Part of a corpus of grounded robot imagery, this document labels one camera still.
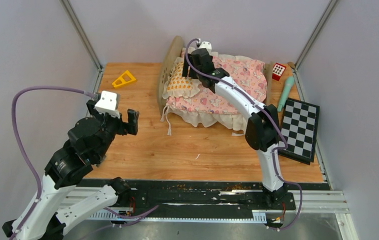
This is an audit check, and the orange duck print pillow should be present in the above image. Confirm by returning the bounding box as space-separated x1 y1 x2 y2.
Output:
162 57 201 100

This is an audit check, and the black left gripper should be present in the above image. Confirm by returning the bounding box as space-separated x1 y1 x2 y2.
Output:
89 99 141 160

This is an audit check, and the red white grid block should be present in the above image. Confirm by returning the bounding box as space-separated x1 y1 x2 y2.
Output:
272 62 287 81

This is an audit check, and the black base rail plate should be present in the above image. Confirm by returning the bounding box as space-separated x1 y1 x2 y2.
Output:
96 179 296 221

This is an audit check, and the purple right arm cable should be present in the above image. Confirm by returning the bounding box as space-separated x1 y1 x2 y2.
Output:
184 38 304 232

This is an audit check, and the mint green massager wand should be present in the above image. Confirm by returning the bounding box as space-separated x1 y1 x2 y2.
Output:
277 76 295 112

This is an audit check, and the yellow triangle toy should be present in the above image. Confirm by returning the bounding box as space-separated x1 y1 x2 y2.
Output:
111 70 138 89

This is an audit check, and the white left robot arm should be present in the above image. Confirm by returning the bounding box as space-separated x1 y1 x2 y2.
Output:
2 99 140 240

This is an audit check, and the pink unicorn drawstring bag blanket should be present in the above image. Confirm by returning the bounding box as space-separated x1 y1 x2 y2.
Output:
159 47 268 132

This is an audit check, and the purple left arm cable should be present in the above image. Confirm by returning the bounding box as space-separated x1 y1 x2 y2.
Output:
8 86 161 240

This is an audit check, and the black and silver chessboard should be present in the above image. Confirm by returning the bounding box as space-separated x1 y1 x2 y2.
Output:
278 98 320 165

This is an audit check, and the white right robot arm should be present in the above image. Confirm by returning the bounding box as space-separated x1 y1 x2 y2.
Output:
182 48 288 209

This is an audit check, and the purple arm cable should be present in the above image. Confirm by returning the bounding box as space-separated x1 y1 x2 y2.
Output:
184 38 304 232
8 86 161 240

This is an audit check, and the wooden striped pet bed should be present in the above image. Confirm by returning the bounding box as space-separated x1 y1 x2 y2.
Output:
156 35 276 114

